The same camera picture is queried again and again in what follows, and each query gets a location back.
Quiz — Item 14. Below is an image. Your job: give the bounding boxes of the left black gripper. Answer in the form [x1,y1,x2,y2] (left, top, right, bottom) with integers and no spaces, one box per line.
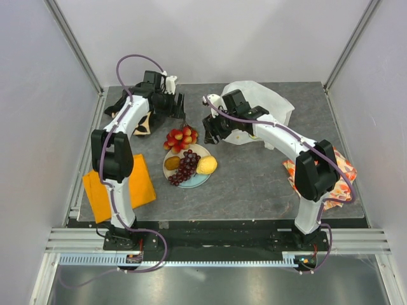
[153,90,185,120]

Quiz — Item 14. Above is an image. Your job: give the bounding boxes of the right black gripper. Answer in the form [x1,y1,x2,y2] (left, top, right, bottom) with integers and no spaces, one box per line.
[202,106,237,145]

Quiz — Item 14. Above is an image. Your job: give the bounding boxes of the red fake cherry bunch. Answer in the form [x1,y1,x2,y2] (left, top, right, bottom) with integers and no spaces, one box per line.
[163,119,198,154]

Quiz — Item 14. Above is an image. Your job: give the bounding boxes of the yellow fake lemon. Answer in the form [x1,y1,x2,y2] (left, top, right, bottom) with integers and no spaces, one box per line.
[196,156,218,175]

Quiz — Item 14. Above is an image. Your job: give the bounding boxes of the dark red fake grapes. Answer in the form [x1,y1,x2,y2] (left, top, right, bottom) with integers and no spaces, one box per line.
[168,151,201,186]

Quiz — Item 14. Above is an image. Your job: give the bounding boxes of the brown fake kiwi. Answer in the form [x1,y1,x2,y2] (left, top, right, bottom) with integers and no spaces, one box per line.
[164,156,181,171]

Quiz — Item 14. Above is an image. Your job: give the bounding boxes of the white plastic bag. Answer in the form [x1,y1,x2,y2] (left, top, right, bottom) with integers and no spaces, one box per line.
[221,81,295,146]

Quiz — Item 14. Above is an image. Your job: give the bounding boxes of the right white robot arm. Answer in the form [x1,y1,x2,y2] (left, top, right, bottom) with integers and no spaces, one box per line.
[202,90,340,250]

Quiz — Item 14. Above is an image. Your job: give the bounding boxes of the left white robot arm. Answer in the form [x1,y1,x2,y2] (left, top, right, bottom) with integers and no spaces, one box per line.
[91,71,185,250]

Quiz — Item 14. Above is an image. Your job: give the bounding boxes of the black patterned cloth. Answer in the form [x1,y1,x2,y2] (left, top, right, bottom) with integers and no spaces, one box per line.
[104,95,154,138]

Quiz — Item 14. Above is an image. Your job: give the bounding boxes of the cream and blue plate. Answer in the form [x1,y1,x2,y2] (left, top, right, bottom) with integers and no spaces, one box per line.
[163,144,211,189]

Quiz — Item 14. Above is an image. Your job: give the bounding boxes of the grey stone mat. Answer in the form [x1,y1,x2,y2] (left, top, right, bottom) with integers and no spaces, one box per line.
[78,81,371,228]

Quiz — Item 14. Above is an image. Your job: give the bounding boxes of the orange folded cloth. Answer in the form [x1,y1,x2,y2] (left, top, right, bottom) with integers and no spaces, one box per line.
[82,154,156,224]

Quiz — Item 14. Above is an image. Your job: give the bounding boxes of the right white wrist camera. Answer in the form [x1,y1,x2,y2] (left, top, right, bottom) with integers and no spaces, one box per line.
[202,94,223,112]

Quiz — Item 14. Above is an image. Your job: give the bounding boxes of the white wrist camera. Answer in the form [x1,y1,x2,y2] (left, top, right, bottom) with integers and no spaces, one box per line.
[202,94,223,112]
[162,71,178,95]

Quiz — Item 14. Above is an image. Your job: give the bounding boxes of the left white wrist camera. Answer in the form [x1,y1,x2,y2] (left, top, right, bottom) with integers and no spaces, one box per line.
[162,71,178,95]

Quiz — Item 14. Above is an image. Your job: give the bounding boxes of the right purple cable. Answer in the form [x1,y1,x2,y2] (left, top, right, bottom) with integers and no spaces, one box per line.
[203,95,357,276]

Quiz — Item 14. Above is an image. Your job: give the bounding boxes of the purple cable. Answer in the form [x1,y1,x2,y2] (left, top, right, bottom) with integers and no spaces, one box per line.
[58,53,171,289]
[203,95,357,276]

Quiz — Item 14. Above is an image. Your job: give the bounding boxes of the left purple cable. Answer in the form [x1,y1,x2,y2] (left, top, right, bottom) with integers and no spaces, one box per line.
[58,53,171,289]

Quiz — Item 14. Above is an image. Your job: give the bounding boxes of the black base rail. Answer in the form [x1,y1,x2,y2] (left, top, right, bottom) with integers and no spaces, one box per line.
[103,219,330,255]

